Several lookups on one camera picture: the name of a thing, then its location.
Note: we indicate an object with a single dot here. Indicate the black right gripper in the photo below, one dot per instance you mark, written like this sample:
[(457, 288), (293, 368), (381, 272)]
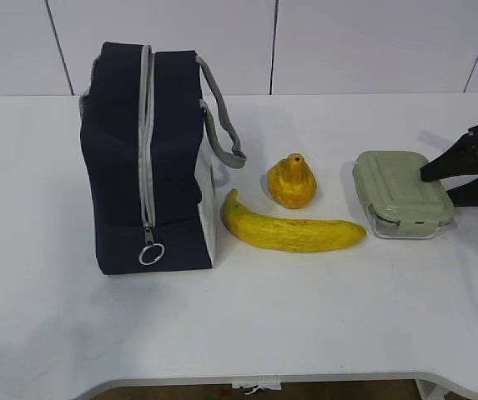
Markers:
[(459, 160)]

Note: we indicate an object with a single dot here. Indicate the green lidded glass container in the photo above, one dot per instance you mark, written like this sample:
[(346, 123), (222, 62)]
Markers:
[(397, 203)]

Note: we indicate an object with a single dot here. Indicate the yellow pear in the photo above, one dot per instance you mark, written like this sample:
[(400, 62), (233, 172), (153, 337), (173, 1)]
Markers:
[(291, 182)]

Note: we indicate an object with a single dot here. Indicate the yellow banana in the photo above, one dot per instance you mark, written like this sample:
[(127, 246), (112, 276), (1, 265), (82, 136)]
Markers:
[(288, 234)]

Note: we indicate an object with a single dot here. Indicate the navy blue lunch bag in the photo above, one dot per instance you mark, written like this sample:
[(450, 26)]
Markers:
[(151, 125)]

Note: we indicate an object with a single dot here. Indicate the white torn label sticker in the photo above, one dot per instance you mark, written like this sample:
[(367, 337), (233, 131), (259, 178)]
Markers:
[(256, 385)]

